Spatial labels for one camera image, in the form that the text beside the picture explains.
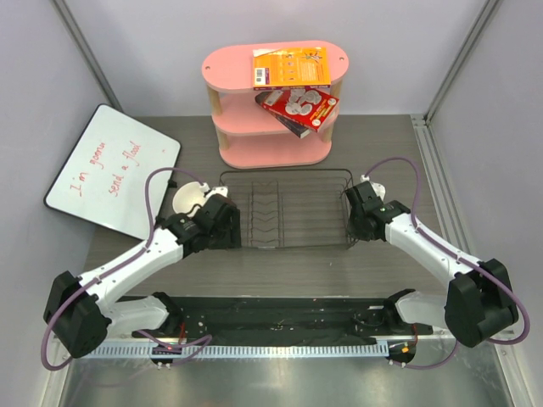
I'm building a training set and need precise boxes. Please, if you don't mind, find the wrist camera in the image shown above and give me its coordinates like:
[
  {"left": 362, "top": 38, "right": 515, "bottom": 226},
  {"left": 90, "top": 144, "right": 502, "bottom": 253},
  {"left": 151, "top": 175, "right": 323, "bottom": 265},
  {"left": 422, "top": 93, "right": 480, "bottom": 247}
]
[
  {"left": 361, "top": 174, "right": 386, "bottom": 200},
  {"left": 198, "top": 182, "right": 228, "bottom": 200}
]

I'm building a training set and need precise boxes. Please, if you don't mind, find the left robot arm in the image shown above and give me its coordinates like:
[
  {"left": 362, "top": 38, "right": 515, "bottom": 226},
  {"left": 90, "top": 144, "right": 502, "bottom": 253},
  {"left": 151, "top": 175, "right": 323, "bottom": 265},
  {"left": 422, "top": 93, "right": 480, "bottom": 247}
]
[{"left": 44, "top": 194, "right": 241, "bottom": 359}]

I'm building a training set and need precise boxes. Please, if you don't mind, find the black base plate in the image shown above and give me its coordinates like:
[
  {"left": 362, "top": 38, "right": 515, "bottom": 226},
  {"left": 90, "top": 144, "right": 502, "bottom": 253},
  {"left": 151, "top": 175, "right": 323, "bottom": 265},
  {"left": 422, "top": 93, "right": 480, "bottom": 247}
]
[{"left": 150, "top": 297, "right": 434, "bottom": 347}]

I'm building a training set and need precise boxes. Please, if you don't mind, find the white slotted cable duct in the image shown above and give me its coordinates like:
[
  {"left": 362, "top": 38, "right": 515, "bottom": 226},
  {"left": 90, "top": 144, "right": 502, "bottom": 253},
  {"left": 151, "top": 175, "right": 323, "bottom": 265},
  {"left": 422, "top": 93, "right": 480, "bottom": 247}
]
[{"left": 85, "top": 341, "right": 389, "bottom": 360}]

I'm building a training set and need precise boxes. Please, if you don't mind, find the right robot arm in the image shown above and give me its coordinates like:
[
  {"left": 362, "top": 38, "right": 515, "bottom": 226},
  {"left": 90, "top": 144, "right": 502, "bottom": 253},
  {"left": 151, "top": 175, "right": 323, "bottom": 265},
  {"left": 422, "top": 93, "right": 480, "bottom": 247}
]
[{"left": 345, "top": 181, "right": 519, "bottom": 348}]

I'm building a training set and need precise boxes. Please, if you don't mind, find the orange book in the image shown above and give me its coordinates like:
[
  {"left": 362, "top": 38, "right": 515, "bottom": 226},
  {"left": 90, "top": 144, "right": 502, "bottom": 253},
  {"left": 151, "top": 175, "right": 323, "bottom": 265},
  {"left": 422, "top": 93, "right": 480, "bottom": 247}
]
[{"left": 252, "top": 47, "right": 332, "bottom": 90}]

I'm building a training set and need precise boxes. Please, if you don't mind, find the red book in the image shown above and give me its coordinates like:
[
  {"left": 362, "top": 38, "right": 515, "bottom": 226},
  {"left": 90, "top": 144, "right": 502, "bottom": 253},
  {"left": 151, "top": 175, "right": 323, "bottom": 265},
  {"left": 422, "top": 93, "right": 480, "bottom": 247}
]
[{"left": 255, "top": 88, "right": 339, "bottom": 138}]

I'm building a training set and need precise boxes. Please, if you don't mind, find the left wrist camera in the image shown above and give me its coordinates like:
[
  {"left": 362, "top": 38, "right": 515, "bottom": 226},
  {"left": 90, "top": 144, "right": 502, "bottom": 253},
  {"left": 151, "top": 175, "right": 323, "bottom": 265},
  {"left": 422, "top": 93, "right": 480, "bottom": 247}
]
[{"left": 198, "top": 182, "right": 228, "bottom": 200}]

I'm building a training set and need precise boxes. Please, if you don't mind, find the red patterned bowl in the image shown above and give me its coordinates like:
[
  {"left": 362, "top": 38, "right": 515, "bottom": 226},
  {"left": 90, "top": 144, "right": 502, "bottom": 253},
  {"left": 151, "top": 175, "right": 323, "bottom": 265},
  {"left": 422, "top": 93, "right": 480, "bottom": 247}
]
[{"left": 172, "top": 181, "right": 210, "bottom": 217}]

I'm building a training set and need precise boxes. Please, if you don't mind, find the white dry-erase board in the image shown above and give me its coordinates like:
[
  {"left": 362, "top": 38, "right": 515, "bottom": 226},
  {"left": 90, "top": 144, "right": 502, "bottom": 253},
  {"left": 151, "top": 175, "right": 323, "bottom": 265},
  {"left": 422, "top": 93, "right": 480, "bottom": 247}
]
[{"left": 44, "top": 104, "right": 182, "bottom": 240}]

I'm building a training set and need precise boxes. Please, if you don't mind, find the black wire dish rack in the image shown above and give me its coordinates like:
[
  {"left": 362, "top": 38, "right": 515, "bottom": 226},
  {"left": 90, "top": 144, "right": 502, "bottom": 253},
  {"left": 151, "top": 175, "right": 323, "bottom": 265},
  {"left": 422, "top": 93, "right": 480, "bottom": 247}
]
[{"left": 219, "top": 168, "right": 356, "bottom": 249}]

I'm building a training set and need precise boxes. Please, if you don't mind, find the pink three-tier shelf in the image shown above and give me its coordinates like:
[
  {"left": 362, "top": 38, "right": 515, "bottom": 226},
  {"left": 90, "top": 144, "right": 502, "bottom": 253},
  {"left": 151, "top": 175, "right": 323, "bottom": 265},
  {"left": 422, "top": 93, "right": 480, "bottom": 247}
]
[{"left": 201, "top": 40, "right": 350, "bottom": 169}]

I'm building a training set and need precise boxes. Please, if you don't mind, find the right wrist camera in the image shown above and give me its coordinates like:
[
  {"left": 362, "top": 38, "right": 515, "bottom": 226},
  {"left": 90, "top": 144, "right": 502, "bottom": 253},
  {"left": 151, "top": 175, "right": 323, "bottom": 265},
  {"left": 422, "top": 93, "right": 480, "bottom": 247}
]
[{"left": 361, "top": 174, "right": 386, "bottom": 200}]

